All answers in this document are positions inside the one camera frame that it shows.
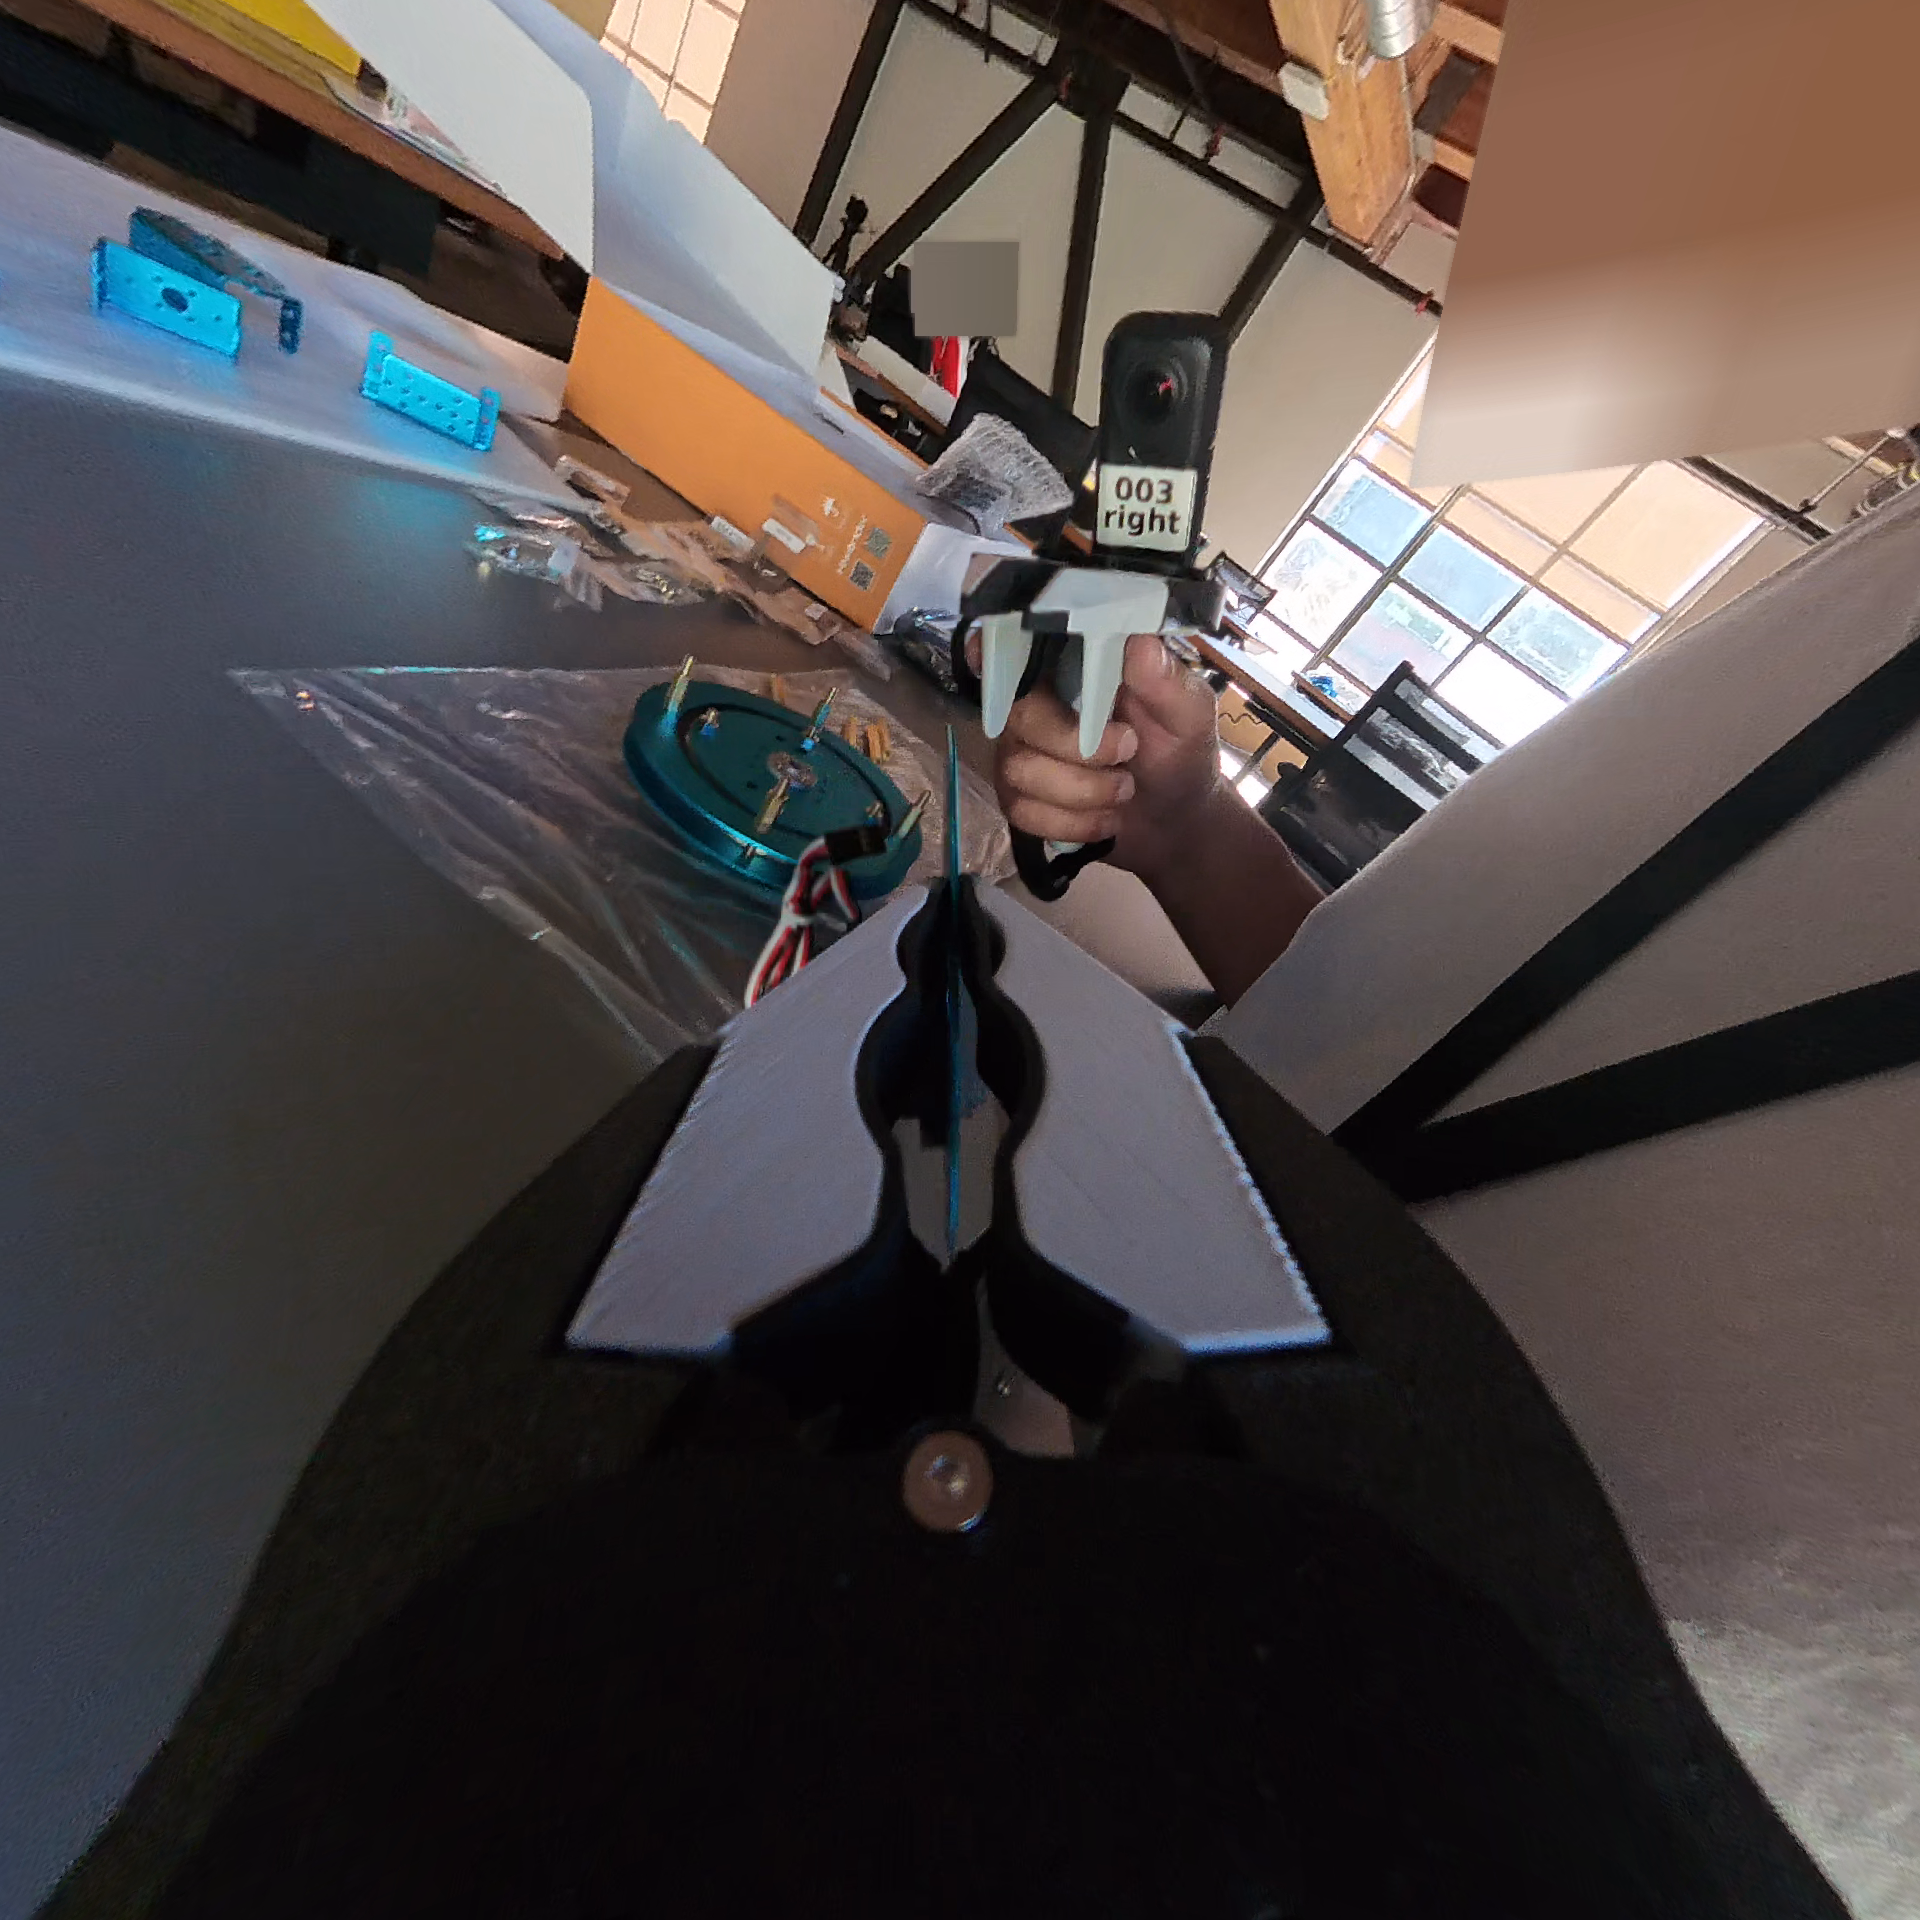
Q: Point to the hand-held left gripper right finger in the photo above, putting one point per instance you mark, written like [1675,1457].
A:
[1170,1185]

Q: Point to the tall teal metal bracket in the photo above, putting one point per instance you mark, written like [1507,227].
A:
[210,264]

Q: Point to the orange cardboard box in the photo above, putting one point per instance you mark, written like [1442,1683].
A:
[691,406]

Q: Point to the bubble wrap bundle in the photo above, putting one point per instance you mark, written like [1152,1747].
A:
[990,465]

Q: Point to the stack of yellow boxes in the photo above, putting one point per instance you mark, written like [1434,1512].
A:
[284,30]

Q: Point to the silver ventilation duct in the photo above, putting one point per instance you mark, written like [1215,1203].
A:
[1394,24]

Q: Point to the pile of small screw bags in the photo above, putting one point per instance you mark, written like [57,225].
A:
[628,555]

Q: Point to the silver antistatic bag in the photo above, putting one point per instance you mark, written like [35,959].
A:
[922,646]

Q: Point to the small blue metal bracket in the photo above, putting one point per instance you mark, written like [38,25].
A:
[150,292]

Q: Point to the blue multi-hole U bracket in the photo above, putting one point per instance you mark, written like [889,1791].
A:
[428,394]

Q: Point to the blue round metal base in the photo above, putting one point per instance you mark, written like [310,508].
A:
[721,780]

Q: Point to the large clear plastic bag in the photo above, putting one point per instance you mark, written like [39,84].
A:
[451,780]

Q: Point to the flat white foam sheet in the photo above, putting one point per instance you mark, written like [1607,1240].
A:
[300,388]

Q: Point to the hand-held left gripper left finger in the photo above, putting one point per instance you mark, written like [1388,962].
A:
[734,1185]

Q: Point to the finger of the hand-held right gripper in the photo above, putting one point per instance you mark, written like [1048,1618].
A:
[1103,662]
[1008,662]

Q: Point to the person's right hand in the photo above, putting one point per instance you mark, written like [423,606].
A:
[1155,750]

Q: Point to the person's right forearm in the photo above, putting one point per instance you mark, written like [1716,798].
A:
[1244,902]

